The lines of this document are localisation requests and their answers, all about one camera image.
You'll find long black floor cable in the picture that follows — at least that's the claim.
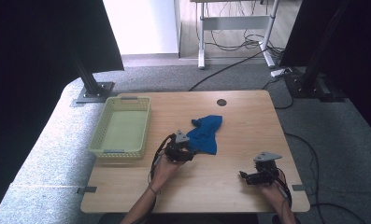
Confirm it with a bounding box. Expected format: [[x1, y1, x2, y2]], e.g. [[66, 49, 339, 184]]
[[188, 46, 270, 92]]

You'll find person's right hand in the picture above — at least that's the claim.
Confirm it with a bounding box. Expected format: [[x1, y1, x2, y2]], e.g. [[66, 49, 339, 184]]
[[260, 172, 292, 211]]

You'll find looped black floor cable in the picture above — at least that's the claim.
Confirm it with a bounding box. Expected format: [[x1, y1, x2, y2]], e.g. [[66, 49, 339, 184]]
[[310, 203, 368, 224]]

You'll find left hand-held gripper cable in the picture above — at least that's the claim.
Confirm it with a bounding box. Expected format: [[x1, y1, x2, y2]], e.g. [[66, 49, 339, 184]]
[[147, 133, 177, 188]]

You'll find black stand with grey base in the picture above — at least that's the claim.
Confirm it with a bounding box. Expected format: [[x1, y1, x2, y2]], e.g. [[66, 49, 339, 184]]
[[68, 43, 116, 107]]

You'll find pale green plastic basket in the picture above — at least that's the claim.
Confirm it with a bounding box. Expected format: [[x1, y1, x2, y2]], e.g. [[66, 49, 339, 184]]
[[88, 96, 152, 161]]

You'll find tangle of cables under desk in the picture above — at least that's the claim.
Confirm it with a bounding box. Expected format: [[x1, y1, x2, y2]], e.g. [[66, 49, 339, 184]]
[[205, 0, 285, 59]]

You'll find thin black floor cable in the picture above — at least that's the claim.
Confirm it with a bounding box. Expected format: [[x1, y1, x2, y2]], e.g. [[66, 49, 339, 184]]
[[284, 132, 321, 224]]

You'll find person's dark clothing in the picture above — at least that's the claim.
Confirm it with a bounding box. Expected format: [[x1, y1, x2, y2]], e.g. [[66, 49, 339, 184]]
[[97, 213, 301, 224]]

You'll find black power strip cable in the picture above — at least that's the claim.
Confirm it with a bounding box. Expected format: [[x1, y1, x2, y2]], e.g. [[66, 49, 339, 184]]
[[262, 76, 295, 110]]

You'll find white power strip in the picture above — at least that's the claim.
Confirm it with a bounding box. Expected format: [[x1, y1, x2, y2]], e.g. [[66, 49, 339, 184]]
[[270, 67, 293, 78]]

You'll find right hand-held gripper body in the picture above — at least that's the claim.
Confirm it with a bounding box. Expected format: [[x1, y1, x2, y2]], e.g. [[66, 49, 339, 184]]
[[253, 151, 283, 186]]

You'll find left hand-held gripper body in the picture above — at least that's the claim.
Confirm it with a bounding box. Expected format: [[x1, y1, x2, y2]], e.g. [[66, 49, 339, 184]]
[[164, 130, 194, 163]]

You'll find person's left hand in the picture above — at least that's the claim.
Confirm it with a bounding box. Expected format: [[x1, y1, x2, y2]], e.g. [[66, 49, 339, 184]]
[[149, 153, 187, 192]]

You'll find white desk frame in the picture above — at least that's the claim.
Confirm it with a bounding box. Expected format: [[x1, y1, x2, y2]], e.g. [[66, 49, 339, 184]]
[[191, 0, 280, 69]]

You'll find blue t-shirt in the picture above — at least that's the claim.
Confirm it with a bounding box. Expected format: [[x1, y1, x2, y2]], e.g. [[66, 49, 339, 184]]
[[186, 115, 223, 156]]

